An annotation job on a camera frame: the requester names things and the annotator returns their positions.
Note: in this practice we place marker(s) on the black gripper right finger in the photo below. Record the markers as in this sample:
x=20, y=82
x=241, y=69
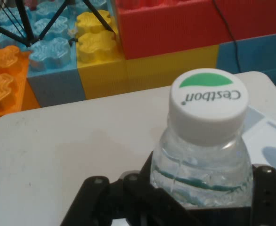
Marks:
x=272, y=195

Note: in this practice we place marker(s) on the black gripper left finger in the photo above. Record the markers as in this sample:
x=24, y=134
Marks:
x=138, y=195

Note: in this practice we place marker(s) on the clear green-label water bottle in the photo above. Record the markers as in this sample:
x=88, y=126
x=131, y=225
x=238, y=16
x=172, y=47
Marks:
x=208, y=106

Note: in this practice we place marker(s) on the white cardboard box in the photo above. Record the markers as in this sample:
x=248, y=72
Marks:
x=270, y=131

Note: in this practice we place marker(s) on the dark blue foam building block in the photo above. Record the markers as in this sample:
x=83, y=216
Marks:
x=258, y=54

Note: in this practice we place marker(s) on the light blue foam building block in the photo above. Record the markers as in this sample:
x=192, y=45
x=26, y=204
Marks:
x=51, y=51

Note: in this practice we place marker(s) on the red foam building block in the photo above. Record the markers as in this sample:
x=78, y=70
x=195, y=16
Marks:
x=175, y=28

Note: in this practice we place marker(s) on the orange foam building block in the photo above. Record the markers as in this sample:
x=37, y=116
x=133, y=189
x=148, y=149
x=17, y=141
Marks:
x=3, y=82

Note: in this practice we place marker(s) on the black tripod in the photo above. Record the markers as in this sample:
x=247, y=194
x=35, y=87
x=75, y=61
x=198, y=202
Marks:
x=26, y=28

